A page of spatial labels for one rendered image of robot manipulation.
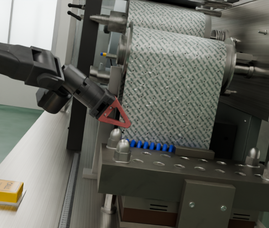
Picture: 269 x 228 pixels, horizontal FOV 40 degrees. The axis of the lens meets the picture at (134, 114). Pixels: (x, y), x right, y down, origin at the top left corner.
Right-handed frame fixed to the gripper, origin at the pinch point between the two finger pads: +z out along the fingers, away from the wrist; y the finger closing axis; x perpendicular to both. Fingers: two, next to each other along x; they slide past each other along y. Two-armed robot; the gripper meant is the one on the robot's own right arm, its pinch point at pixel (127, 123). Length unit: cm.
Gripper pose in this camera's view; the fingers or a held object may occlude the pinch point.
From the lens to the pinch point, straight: 90.4
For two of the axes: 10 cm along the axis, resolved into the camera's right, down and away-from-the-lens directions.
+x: 6.4, -7.6, -0.7
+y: 1.1, 1.8, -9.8
